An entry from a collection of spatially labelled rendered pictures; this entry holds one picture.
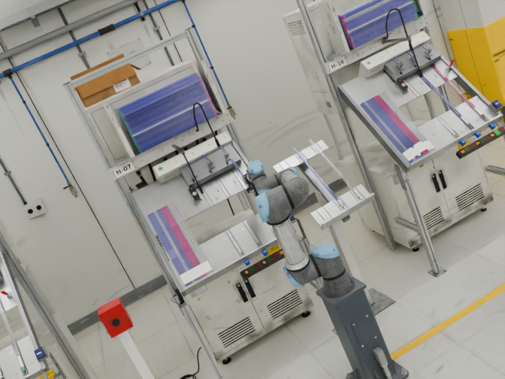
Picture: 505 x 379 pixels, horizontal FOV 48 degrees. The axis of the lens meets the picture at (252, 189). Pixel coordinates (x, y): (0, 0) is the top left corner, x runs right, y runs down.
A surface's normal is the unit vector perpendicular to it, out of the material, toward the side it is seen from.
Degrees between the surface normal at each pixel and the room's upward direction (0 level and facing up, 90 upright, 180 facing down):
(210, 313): 90
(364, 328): 90
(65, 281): 90
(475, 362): 0
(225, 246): 43
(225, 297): 90
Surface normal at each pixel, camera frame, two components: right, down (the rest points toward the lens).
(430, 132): -0.06, -0.49
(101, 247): 0.31, 0.18
